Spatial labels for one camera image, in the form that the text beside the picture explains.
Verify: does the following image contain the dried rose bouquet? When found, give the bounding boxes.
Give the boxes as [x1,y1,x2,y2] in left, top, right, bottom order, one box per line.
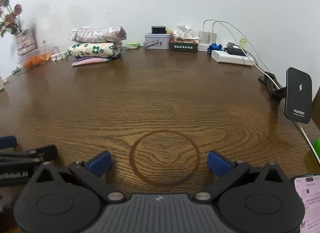
[0,0,24,38]

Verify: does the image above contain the black phone holder clamp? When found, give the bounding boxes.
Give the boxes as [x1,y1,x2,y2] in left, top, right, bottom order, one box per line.
[258,71,288,101]

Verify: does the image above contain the cream green-flowered pants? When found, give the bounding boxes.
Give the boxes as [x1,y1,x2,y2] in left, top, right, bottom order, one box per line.
[67,42,123,60]

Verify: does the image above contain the clear box of orange fruit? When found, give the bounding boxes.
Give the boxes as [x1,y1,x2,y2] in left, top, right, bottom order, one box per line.
[19,43,57,70]

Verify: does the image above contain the black power adapter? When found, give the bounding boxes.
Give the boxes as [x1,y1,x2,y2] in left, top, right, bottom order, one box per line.
[226,43,248,57]

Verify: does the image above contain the pink woven vase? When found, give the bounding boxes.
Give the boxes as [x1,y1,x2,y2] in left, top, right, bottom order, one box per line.
[15,28,38,57]

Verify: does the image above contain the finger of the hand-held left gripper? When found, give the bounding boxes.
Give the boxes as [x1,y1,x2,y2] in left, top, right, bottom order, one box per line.
[0,136,17,150]
[0,145,58,165]

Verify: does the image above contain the white wireless charger cable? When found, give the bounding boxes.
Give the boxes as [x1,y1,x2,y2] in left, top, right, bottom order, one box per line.
[297,123,320,162]

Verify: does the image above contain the white charging cable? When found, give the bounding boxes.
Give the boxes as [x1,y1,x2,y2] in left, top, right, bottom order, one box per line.
[212,21,278,87]
[202,19,280,89]

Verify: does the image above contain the green object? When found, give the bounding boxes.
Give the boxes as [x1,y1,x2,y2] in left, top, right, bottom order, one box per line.
[313,138,320,160]

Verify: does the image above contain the pink purple-trimmed top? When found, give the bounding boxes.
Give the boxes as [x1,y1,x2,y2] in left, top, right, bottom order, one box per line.
[71,56,113,67]

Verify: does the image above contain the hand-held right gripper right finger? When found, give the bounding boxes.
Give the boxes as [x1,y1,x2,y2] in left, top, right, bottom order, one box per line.
[194,150,291,203]

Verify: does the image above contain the white power strip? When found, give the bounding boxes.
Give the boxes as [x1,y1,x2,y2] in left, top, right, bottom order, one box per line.
[211,50,254,67]

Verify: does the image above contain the grey tin box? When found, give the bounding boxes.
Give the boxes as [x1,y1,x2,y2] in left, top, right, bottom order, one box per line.
[144,33,171,50]

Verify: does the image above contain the smartphone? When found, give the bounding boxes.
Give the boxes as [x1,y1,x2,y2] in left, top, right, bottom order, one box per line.
[290,173,320,233]

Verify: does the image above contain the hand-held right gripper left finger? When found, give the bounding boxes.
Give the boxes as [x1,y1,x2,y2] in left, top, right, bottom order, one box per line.
[29,150,126,203]

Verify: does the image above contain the white ruffled floral garment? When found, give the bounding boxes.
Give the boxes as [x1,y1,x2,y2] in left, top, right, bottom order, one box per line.
[69,26,128,44]

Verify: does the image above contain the black wireless charger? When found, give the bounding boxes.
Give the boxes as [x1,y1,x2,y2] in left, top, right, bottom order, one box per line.
[285,67,313,125]

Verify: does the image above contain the dark green tissue box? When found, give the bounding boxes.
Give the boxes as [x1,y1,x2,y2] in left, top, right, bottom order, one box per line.
[169,25,201,53]

